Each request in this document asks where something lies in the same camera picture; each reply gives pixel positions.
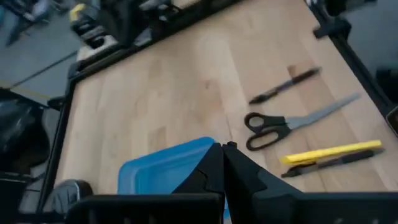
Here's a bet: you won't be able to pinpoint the black Pilot pen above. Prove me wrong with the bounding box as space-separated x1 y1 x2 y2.
248 67 321 105

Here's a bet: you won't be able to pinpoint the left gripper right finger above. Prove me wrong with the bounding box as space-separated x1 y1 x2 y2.
223 141 398 224

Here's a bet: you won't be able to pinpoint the yellow power plug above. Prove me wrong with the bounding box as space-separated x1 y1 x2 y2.
70 2 87 23

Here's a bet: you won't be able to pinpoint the black aluminium table frame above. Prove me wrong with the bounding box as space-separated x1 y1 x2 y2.
37 0 398 218

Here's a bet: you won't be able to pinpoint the blue pen black grip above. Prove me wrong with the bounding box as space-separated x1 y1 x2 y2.
281 148 385 179

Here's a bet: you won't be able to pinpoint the black handled scissors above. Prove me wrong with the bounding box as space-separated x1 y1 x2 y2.
244 93 361 152

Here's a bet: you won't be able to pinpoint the black table clamp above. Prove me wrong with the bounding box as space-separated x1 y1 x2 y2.
313 17 352 40

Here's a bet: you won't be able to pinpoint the blue plastic pencil box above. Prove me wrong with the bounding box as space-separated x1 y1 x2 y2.
117 136 231 220

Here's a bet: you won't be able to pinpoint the yellow highlighter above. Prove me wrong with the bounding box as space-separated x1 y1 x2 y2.
279 139 382 165

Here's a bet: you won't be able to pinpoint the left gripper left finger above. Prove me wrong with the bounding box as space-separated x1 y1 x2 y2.
65 143 225 224

